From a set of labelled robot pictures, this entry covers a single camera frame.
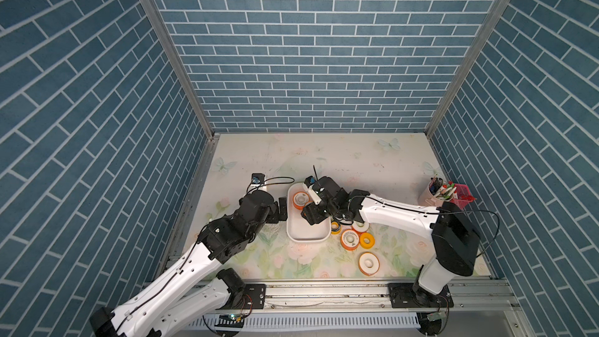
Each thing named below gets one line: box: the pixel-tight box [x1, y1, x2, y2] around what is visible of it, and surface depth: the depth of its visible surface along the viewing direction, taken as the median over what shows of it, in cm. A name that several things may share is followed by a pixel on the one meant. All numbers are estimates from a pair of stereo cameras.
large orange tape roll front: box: [357, 251, 381, 277], surface depth 81 cm
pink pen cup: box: [418, 178, 456, 207], surface depth 88 cm
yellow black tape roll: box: [330, 221, 342, 235], surface depth 88 cm
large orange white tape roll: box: [351, 219, 370, 234], surface depth 88 cm
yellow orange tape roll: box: [359, 232, 376, 250], surface depth 87 cm
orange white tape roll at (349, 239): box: [340, 229, 360, 252], surface depth 86 cm
